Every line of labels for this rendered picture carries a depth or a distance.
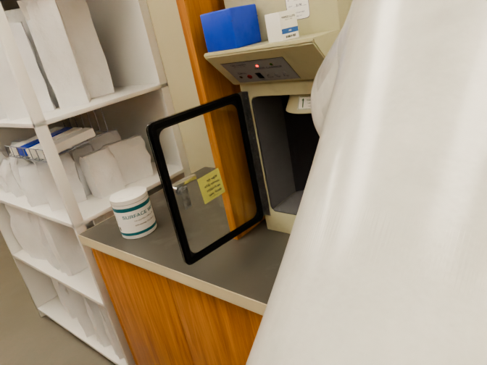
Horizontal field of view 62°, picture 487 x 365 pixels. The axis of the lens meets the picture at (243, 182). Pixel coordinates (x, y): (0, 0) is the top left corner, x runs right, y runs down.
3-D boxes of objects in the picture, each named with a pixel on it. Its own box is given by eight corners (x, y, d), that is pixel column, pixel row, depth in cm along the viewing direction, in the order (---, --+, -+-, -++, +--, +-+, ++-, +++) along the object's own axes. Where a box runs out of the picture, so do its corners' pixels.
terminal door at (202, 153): (264, 218, 127) (240, 91, 112) (186, 267, 109) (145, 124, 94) (262, 217, 128) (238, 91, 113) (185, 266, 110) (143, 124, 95)
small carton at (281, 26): (285, 38, 96) (280, 11, 94) (299, 36, 92) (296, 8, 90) (268, 43, 93) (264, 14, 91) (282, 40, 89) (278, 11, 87)
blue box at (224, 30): (232, 45, 109) (225, 10, 105) (261, 41, 102) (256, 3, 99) (207, 53, 102) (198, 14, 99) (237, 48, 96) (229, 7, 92)
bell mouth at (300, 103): (306, 97, 124) (304, 79, 122) (361, 95, 112) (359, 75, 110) (273, 114, 112) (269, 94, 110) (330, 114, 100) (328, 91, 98)
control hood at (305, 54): (238, 82, 114) (231, 45, 110) (345, 74, 93) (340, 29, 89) (210, 93, 106) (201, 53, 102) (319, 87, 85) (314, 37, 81)
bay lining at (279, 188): (311, 178, 143) (297, 77, 130) (384, 186, 126) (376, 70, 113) (271, 209, 126) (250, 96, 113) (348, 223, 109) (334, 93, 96)
